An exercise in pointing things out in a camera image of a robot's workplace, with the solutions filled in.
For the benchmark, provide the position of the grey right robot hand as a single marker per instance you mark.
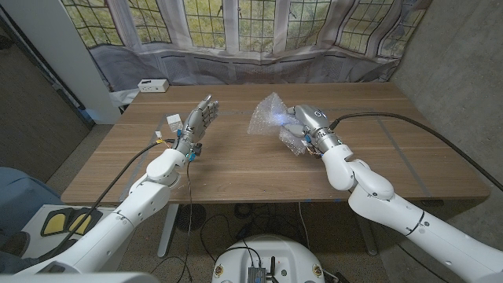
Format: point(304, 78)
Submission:
point(314, 122)

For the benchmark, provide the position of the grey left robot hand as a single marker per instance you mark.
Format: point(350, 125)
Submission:
point(196, 123)

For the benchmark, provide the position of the clear bubble wrap sheet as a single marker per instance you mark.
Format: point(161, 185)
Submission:
point(267, 118)

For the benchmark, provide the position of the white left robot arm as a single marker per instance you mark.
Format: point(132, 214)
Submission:
point(145, 196)

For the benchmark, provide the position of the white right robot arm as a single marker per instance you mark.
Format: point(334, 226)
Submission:
point(393, 208)

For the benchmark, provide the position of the small white cube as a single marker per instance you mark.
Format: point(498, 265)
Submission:
point(174, 122)

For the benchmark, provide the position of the white power strip box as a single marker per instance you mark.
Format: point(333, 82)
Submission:
point(153, 85)

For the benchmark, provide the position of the printed window backdrop cloth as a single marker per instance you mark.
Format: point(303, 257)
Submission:
point(255, 67)

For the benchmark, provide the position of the round black floor device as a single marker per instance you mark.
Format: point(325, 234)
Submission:
point(192, 217)

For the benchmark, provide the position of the white table leg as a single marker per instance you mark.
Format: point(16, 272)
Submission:
point(168, 230)

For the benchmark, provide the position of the grey table leg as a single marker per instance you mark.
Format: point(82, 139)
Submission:
point(364, 228)

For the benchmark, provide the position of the black power adapter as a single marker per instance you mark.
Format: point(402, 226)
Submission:
point(243, 232)

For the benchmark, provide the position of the white robot torso base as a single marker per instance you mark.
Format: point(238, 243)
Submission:
point(271, 251)

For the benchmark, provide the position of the black antenna on torso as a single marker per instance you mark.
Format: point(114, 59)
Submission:
point(272, 267)

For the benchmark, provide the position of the yellow and black foot pedal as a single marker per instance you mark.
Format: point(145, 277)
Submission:
point(80, 224)
point(55, 223)

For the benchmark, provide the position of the grey electronics box on torso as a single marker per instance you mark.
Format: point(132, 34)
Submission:
point(256, 275)

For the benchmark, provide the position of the person's blue trouser leg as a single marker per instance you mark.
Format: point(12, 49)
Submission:
point(19, 196)

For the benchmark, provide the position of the white pedal mat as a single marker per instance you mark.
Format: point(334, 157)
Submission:
point(35, 243)

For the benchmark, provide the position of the person's dark shoe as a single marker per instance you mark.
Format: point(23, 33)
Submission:
point(15, 243)

